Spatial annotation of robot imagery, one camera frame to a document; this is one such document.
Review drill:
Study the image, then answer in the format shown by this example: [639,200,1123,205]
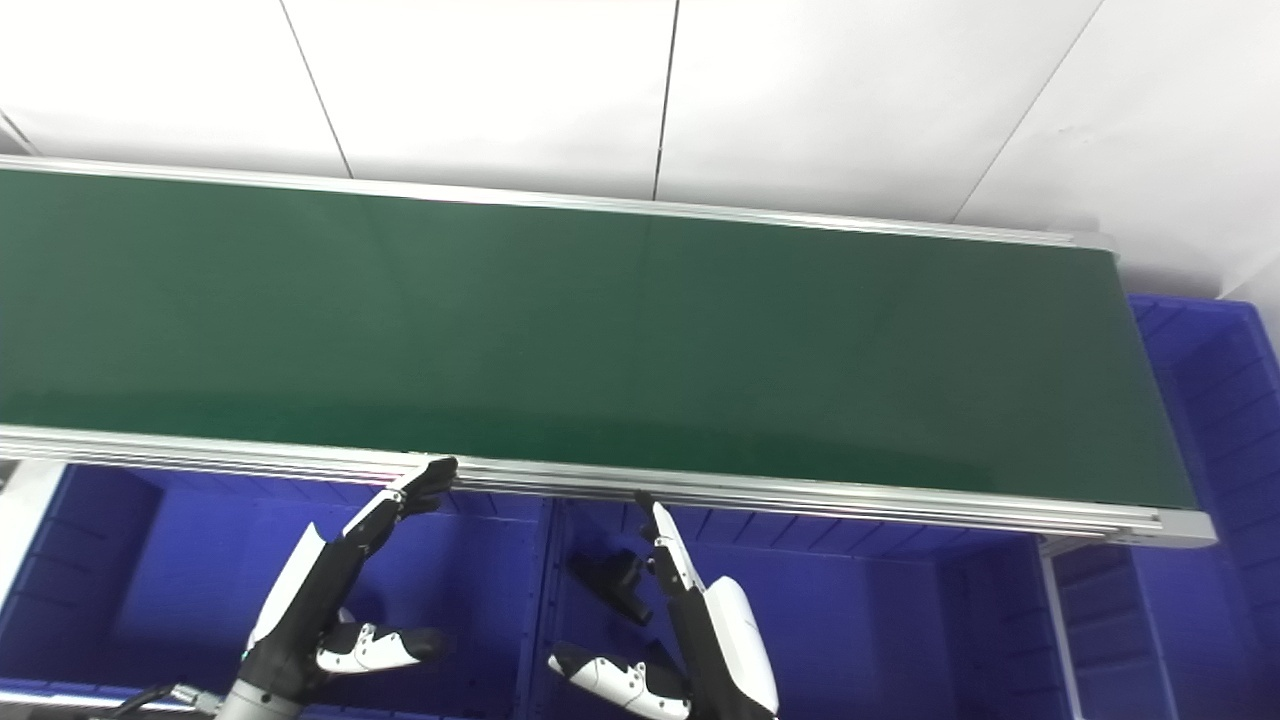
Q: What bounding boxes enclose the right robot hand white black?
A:
[548,490,782,720]

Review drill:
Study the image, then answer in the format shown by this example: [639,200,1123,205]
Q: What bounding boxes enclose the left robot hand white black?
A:
[240,456,461,702]

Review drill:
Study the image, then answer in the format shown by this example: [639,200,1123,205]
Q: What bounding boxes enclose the black flange part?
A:
[567,548,657,627]

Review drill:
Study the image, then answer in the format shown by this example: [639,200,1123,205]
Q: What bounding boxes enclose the blue plastic bin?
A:
[1045,293,1280,720]
[520,495,1077,720]
[0,462,557,720]

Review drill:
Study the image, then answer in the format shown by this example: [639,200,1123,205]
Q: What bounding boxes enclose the aluminium conveyor leg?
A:
[1036,538,1087,720]

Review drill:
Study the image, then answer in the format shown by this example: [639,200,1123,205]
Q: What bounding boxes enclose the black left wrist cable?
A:
[92,683,223,720]

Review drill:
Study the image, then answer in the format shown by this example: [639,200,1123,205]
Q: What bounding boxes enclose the green conveyor belt aluminium frame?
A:
[0,155,1219,549]

